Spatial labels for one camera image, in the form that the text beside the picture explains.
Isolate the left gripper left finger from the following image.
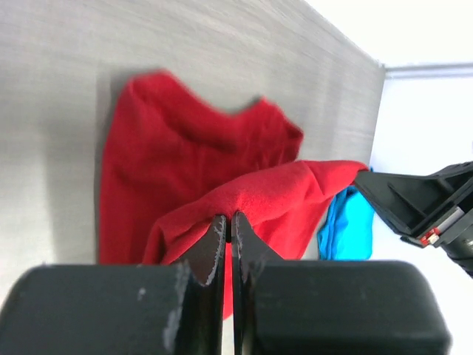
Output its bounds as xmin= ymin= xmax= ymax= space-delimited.
xmin=1 ymin=215 xmax=227 ymax=354

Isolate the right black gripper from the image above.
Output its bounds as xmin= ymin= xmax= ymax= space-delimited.
xmin=355 ymin=162 xmax=472 ymax=276

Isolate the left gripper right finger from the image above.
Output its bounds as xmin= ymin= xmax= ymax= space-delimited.
xmin=231 ymin=212 xmax=451 ymax=354

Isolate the red t shirt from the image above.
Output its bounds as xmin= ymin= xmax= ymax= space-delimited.
xmin=98 ymin=70 xmax=370 ymax=321

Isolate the folded blue t shirt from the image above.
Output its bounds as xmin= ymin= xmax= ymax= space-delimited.
xmin=316 ymin=162 xmax=375 ymax=261

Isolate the right aluminium frame post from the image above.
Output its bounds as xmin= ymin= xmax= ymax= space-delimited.
xmin=385 ymin=62 xmax=472 ymax=80

